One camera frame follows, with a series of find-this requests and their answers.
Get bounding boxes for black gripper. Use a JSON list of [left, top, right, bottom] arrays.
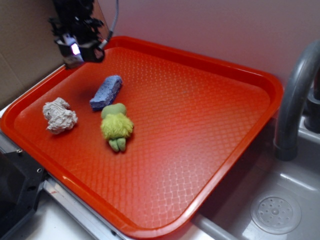
[[48, 0, 105, 69]]

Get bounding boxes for blue sponge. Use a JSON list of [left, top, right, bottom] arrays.
[[89, 75, 123, 111]]

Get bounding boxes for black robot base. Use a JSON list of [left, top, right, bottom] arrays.
[[0, 151, 46, 240]]

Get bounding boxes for wooden board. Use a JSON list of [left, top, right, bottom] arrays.
[[92, 0, 109, 39]]

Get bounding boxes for brown cardboard panel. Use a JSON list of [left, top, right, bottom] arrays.
[[0, 0, 63, 109]]

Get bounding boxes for crumpled white paper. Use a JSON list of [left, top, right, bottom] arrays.
[[42, 97, 78, 135]]

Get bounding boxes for green plush toy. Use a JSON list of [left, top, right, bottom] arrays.
[[100, 103, 134, 153]]

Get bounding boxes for red plastic tray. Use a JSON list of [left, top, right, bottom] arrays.
[[0, 36, 283, 239]]

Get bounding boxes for grey faucet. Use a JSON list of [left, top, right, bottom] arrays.
[[273, 40, 320, 161]]

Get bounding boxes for grey toy sink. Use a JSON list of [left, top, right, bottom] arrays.
[[192, 122, 320, 240]]

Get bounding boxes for sink drain cover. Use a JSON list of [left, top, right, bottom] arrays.
[[250, 191, 302, 235]]

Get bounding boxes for grey braided cable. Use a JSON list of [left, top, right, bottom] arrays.
[[97, 0, 120, 50]]

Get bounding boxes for dark faucet handle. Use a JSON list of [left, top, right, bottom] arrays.
[[304, 73, 320, 134]]

